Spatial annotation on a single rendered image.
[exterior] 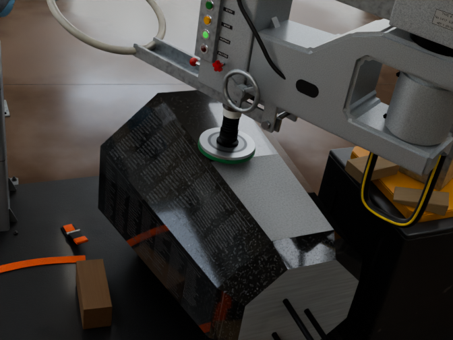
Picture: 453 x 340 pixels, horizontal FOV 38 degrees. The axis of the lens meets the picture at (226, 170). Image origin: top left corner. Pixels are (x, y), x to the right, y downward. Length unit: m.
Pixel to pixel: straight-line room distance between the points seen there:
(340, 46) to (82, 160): 2.27
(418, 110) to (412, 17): 0.27
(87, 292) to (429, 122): 1.63
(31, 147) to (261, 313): 2.19
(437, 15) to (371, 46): 0.22
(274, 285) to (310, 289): 0.16
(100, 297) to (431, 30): 1.76
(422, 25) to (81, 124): 2.83
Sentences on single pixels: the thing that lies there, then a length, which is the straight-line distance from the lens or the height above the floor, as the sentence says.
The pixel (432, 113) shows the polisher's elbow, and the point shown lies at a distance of 1.96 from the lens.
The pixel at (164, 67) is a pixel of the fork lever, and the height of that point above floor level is 1.12.
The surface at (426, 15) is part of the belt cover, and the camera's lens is 1.85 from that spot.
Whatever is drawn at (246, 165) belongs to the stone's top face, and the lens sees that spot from 2.49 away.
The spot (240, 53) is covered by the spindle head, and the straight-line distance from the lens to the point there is 2.20.
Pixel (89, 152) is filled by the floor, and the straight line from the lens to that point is 4.02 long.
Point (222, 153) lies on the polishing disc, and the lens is 2.43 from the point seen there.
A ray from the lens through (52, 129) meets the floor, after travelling 4.23.
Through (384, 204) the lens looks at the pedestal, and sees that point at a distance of 2.68.
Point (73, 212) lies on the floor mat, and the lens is 3.53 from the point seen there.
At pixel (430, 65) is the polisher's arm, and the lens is 1.90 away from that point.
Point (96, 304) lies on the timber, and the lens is 2.88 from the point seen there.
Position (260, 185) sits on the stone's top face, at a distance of 2.40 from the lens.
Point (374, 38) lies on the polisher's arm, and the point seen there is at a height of 1.54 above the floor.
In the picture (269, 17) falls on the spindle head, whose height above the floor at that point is 1.44.
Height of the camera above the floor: 2.21
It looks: 34 degrees down
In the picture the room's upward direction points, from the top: 9 degrees clockwise
